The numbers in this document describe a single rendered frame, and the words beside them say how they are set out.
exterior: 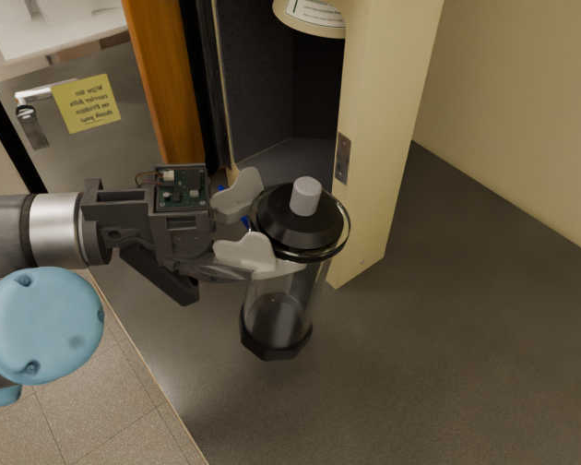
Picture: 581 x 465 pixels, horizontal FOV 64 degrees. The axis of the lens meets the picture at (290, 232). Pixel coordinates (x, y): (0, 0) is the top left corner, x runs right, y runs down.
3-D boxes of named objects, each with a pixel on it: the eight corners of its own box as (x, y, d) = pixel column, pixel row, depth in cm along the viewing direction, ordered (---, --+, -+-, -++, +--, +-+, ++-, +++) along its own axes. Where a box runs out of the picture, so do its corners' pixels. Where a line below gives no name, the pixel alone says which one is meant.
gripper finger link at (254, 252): (304, 256, 41) (207, 231, 42) (298, 294, 46) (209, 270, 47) (312, 231, 43) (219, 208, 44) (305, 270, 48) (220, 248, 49)
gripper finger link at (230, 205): (295, 164, 50) (217, 190, 46) (290, 204, 54) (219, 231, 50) (280, 148, 52) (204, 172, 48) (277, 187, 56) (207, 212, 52)
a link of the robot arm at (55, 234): (48, 287, 45) (63, 225, 51) (98, 283, 46) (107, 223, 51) (22, 235, 40) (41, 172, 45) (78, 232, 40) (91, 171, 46)
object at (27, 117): (51, 148, 66) (34, 113, 62) (34, 152, 65) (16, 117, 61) (48, 140, 67) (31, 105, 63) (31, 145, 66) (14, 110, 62)
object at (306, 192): (328, 200, 54) (342, 156, 50) (348, 262, 48) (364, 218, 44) (251, 200, 52) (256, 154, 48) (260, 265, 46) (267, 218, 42)
